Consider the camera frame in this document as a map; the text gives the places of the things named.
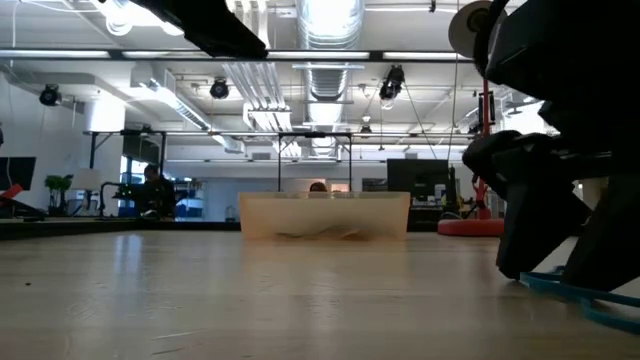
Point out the black ceiling-hung device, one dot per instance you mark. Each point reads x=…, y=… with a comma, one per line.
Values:
x=50, y=95
x=391, y=85
x=219, y=89

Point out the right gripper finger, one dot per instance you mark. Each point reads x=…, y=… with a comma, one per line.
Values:
x=535, y=230
x=610, y=240

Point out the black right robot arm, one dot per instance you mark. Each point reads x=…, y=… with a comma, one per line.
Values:
x=565, y=55

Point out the red desk lamp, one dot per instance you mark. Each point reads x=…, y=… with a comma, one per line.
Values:
x=472, y=227

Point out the black metal table frame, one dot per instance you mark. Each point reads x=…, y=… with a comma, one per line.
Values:
x=92, y=150
x=315, y=134

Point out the potted green plant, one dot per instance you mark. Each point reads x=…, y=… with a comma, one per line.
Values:
x=56, y=184

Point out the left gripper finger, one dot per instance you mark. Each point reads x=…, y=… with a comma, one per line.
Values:
x=210, y=27

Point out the orange translucent plastic bin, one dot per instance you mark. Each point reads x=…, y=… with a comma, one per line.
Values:
x=280, y=215

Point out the person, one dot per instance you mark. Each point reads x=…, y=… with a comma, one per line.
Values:
x=157, y=197
x=318, y=187

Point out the black aluminium table frame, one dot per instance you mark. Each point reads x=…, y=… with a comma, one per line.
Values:
x=125, y=227

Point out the red angled object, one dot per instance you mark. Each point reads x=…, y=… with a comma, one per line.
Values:
x=11, y=192

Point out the black monitor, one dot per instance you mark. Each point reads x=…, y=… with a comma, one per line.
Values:
x=17, y=172
x=417, y=175

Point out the white shade table lamp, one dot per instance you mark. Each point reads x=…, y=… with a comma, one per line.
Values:
x=87, y=179

